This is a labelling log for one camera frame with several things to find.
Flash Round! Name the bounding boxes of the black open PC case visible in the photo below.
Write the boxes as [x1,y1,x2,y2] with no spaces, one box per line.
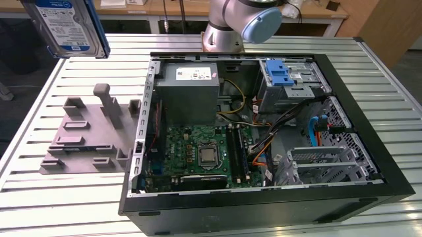
[118,51,416,235]

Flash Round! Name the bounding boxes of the wooden cabinet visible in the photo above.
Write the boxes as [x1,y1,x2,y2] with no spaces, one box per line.
[336,0,422,67]

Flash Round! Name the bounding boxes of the silver CPU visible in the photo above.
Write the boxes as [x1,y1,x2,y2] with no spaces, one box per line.
[198,147,221,166]

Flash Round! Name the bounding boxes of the black power wire connector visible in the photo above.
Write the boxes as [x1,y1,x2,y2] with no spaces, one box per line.
[317,124,354,135]

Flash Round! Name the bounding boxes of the RAM stick with blue label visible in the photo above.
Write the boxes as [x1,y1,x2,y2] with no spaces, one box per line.
[237,127,251,178]

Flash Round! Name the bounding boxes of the green motherboard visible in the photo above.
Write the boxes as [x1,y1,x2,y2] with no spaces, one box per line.
[145,124,265,192]

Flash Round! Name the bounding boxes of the metal drive cage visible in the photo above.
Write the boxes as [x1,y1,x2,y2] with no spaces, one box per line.
[257,59,333,114]

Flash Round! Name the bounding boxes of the blue data wire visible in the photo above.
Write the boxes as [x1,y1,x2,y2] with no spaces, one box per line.
[310,115,330,148]

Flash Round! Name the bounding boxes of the loose RAM stick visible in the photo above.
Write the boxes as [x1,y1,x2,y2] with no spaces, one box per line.
[64,146,101,152]

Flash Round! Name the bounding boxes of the grey parts rack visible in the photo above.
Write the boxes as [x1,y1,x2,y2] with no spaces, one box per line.
[39,83,143,175]

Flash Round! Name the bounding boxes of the grey metal desk foot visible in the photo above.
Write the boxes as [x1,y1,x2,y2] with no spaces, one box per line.
[0,81,14,101]

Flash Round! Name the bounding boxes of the hanging cable with plug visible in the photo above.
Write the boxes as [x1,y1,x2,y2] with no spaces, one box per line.
[161,0,171,32]

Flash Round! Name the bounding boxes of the white paper box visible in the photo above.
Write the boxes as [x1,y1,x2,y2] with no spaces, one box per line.
[101,0,127,9]

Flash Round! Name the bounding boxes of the blue drive latch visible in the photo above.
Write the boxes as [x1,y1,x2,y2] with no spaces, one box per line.
[265,60,297,86]

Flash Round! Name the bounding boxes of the hard disk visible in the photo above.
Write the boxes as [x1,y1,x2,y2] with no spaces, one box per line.
[26,0,111,59]

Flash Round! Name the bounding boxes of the white plastic bag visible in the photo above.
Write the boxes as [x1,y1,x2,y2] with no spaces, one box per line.
[283,0,304,19]

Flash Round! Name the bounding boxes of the black wire bundle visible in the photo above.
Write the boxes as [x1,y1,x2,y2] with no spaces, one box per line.
[253,97,326,155]

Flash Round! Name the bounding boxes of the yellow wire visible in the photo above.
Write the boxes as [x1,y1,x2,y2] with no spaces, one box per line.
[217,78,247,116]

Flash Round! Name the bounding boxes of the black graphics card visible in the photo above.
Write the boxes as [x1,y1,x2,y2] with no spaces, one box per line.
[171,174,229,191]

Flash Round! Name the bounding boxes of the grey power supply unit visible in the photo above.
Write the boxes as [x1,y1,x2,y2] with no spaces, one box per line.
[155,61,221,128]

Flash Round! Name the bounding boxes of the wooden desk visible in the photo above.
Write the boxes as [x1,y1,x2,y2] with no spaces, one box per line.
[0,0,350,34]

